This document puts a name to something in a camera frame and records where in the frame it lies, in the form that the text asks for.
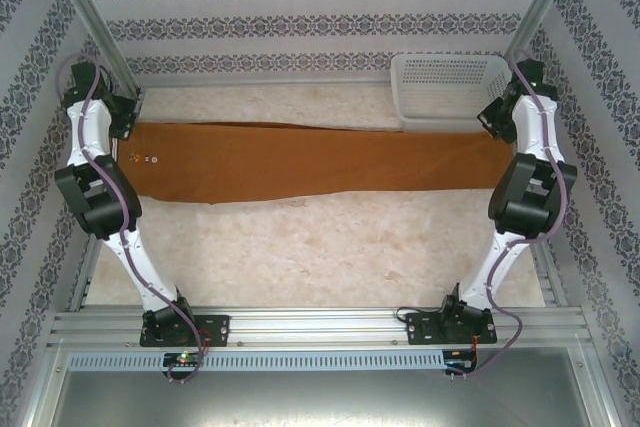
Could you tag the brown long pants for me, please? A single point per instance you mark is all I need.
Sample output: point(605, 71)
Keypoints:
point(300, 162)

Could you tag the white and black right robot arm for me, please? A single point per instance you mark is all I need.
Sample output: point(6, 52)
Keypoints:
point(530, 122)

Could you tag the white perforated plastic basket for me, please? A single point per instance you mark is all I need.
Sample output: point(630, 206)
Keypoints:
point(440, 87)

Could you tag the circuit board with green light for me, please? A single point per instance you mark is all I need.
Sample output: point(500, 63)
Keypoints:
point(182, 359)

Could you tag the grey metal sheet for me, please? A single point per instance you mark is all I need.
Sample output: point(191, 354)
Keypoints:
point(320, 397)

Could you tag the aluminium frame post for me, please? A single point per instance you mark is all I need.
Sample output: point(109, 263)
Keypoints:
point(95, 12)
point(545, 2)

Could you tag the aluminium rear rail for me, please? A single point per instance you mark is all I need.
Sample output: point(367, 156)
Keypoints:
point(260, 83)

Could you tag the aluminium side rail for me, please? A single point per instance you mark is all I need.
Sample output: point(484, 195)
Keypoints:
point(550, 282)
point(82, 287)

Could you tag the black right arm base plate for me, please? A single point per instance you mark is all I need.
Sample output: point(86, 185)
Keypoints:
point(417, 327)

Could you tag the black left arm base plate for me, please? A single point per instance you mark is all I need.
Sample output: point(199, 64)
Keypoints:
point(217, 327)

